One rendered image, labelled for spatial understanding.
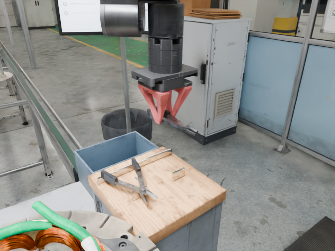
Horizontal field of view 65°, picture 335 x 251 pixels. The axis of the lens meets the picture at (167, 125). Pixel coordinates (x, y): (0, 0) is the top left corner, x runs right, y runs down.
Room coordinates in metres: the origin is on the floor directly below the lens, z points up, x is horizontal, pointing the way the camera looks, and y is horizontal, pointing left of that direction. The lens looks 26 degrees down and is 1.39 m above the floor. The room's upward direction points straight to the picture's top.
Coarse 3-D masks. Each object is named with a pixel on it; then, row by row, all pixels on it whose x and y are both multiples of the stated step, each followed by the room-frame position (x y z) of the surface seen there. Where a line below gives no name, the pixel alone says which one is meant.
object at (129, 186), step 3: (117, 180) 0.38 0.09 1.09; (120, 180) 0.38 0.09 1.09; (117, 183) 0.38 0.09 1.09; (120, 183) 0.37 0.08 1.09; (123, 183) 0.37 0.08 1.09; (126, 183) 0.37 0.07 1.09; (129, 183) 0.37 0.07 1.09; (123, 186) 0.37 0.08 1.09; (126, 186) 0.37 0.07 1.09; (129, 186) 0.37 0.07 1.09; (132, 186) 0.37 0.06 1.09; (135, 186) 0.37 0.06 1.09; (129, 189) 0.36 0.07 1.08; (132, 189) 0.36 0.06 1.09; (135, 189) 0.36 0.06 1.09; (138, 189) 0.36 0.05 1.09; (138, 192) 0.36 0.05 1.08
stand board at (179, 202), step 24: (144, 168) 0.45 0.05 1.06; (168, 168) 0.45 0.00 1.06; (192, 168) 0.45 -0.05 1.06; (96, 192) 0.40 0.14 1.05; (120, 192) 0.38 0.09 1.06; (168, 192) 0.38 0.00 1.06; (192, 192) 0.38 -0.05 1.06; (216, 192) 0.38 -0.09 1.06; (120, 216) 0.32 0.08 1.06; (144, 216) 0.32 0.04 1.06; (168, 216) 0.32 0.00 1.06; (192, 216) 0.33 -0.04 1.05
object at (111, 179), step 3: (102, 171) 0.40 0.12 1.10; (105, 171) 0.40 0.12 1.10; (102, 174) 0.40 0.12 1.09; (105, 174) 0.39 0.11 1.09; (108, 174) 0.39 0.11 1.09; (111, 174) 0.39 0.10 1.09; (102, 177) 0.40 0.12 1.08; (105, 177) 0.39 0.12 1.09; (108, 177) 0.39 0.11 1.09; (111, 177) 0.38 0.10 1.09; (114, 177) 0.38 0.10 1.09; (117, 177) 0.38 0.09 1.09; (108, 180) 0.39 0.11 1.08; (111, 180) 0.38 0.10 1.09; (114, 180) 0.38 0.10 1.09; (111, 183) 0.38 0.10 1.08; (114, 183) 0.38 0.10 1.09
